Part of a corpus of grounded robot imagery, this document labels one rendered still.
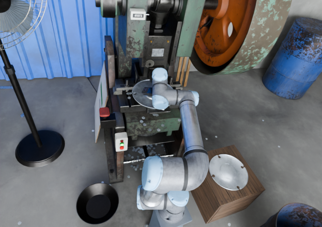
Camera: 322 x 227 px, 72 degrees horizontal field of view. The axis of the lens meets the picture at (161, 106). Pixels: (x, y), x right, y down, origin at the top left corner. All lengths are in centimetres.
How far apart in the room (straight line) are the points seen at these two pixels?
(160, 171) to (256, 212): 146
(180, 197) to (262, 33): 86
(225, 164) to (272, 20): 106
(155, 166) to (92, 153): 139
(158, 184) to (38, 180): 142
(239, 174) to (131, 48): 118
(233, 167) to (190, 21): 109
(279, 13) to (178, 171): 80
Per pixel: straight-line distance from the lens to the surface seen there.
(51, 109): 254
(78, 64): 279
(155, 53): 135
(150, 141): 180
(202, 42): 160
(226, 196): 166
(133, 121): 147
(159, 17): 128
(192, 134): 90
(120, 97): 154
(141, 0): 115
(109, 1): 117
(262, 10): 110
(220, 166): 176
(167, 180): 78
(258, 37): 114
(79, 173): 202
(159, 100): 100
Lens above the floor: 174
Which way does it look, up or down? 43 degrees down
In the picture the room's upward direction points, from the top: 11 degrees clockwise
